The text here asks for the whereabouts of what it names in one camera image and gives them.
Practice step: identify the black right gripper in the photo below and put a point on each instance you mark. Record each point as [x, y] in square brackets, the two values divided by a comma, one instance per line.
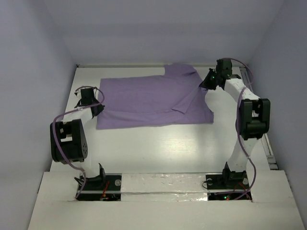
[207, 81]

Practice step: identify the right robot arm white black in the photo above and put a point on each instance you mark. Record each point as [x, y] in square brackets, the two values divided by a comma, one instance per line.
[236, 166]

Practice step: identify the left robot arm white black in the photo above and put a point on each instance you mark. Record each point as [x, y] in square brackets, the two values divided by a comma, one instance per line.
[67, 137]

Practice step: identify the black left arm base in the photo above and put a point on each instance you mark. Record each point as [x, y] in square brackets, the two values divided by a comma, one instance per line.
[98, 190]

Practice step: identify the purple t shirt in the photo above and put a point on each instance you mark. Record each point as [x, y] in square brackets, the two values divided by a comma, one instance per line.
[154, 101]

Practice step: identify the aluminium rail right side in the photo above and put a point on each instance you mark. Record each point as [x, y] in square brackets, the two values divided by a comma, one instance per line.
[256, 122]

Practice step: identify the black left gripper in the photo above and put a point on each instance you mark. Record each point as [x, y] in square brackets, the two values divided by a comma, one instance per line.
[99, 109]

